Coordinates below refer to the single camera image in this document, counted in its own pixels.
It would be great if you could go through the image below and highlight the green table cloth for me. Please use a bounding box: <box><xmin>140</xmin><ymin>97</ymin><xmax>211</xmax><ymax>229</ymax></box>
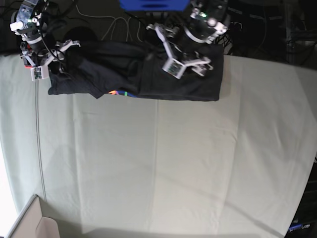
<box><xmin>0</xmin><ymin>56</ymin><xmax>317</xmax><ymax>238</ymax></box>

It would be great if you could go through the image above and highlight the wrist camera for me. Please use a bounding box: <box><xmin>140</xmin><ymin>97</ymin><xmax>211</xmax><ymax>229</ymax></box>
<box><xmin>162</xmin><ymin>58</ymin><xmax>186</xmax><ymax>79</ymax></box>
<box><xmin>30</xmin><ymin>65</ymin><xmax>49</xmax><ymax>81</ymax></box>

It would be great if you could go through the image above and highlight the blue box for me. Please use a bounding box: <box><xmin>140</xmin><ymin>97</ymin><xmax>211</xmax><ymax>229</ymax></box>
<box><xmin>119</xmin><ymin>0</ymin><xmax>190</xmax><ymax>11</ymax></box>

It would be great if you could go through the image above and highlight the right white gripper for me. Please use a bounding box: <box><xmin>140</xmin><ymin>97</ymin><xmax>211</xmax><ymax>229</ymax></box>
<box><xmin>20</xmin><ymin>40</ymin><xmax>81</xmax><ymax>74</ymax></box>

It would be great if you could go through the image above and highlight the black t-shirt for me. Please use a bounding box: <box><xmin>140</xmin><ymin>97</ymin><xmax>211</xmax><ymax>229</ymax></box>
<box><xmin>48</xmin><ymin>41</ymin><xmax>224</xmax><ymax>102</ymax></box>

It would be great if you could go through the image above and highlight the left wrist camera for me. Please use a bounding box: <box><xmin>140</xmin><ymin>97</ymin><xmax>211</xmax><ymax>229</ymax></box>
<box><xmin>162</xmin><ymin>58</ymin><xmax>186</xmax><ymax>79</ymax></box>

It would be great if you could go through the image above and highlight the cardboard box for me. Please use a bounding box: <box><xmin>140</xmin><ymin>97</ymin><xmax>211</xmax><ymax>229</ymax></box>
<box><xmin>4</xmin><ymin>195</ymin><xmax>60</xmax><ymax>238</ymax></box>

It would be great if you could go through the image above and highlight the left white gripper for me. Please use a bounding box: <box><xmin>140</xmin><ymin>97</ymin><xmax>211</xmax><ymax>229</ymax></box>
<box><xmin>146</xmin><ymin>23</ymin><xmax>213</xmax><ymax>76</ymax></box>

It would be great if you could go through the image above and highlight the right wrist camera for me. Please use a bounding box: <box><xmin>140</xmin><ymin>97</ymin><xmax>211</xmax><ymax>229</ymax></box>
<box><xmin>30</xmin><ymin>65</ymin><xmax>49</xmax><ymax>81</ymax></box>

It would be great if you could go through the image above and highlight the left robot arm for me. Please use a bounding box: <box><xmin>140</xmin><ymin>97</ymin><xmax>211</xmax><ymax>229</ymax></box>
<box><xmin>146</xmin><ymin>0</ymin><xmax>230</xmax><ymax>79</ymax></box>

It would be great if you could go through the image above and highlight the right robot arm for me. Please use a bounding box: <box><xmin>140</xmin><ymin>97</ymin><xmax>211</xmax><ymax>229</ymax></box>
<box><xmin>10</xmin><ymin>0</ymin><xmax>81</xmax><ymax>81</ymax></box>

